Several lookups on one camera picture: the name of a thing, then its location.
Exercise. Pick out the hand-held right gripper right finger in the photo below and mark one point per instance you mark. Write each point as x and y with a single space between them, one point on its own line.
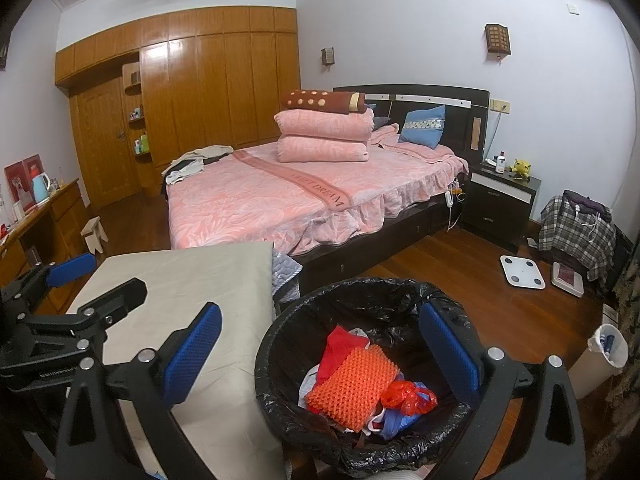
447 345

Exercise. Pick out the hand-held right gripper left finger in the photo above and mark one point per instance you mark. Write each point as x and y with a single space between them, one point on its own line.
192 355

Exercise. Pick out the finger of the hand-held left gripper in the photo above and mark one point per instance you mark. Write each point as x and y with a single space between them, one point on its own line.
70 270
120 297

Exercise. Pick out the red plastic bag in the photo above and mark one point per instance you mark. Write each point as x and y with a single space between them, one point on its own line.
405 395

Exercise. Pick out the blue plastic bag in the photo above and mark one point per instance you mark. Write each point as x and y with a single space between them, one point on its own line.
395 422

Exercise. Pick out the orange knitted cloth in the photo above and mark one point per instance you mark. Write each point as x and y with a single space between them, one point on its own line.
350 390

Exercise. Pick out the black lined trash bin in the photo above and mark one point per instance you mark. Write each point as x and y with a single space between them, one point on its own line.
300 310

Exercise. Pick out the small wooden stool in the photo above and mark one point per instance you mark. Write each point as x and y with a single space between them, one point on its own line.
95 232

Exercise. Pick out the wooden sideboard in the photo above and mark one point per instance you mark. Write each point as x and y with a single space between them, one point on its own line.
65 210

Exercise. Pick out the light blue kettle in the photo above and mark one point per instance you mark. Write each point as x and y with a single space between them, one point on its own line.
40 189

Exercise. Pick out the red picture box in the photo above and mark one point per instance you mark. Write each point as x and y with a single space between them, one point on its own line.
20 180

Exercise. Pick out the white bathroom scale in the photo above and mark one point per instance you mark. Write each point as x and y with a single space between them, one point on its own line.
522 271

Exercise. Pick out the grey quilted pad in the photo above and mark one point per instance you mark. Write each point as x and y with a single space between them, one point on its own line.
285 275

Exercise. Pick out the wooden door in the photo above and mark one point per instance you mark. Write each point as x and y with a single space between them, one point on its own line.
100 145

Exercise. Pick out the beige garment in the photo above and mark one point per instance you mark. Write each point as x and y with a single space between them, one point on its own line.
180 175

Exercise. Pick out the white tray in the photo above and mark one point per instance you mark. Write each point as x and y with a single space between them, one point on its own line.
567 280

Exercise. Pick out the dark nightstand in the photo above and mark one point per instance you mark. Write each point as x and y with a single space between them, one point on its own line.
495 210

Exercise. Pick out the small white bin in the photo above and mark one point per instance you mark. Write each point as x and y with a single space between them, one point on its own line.
590 375

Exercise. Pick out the green bottle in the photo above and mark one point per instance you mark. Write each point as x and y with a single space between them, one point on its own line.
144 143

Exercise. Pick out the plaid cloth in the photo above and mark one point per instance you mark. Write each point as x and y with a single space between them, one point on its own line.
570 235

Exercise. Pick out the pink bedspread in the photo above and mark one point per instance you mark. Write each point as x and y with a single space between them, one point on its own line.
250 195

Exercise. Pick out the dark patterned cloth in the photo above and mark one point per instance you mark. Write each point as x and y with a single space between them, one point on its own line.
627 310

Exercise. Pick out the white lotion bottle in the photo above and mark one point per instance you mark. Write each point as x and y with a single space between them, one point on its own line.
500 162

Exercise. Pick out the yellow plush toy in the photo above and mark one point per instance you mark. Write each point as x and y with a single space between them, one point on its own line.
521 168

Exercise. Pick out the wooden corner shelf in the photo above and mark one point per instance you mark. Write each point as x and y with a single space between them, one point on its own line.
132 87

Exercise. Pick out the dark purple garment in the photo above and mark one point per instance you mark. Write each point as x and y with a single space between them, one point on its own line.
585 202

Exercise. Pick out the dark wooden bed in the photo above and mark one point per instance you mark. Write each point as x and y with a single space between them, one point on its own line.
460 130

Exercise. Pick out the small pink blanket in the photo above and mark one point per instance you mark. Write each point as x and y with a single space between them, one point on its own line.
385 137

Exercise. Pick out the blue cushion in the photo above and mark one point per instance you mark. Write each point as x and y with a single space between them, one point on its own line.
422 127

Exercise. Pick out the pink folded quilt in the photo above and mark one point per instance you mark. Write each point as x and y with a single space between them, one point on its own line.
325 150

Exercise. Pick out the wooden wardrobe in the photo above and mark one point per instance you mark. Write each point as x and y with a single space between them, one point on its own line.
225 90

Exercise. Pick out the stacked pink pillows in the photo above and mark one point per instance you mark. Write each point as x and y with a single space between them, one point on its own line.
325 125

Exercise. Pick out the brown dotted bolster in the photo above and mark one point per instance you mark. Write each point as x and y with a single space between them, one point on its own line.
320 100

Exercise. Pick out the wall socket plate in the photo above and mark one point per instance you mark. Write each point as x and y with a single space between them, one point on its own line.
500 106

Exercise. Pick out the large wooden wall lamp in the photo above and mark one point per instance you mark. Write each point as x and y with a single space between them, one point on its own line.
497 39

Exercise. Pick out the small wooden wall lamp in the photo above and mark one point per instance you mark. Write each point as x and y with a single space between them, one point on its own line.
327 56

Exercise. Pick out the white wall switch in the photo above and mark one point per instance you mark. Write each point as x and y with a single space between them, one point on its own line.
573 8

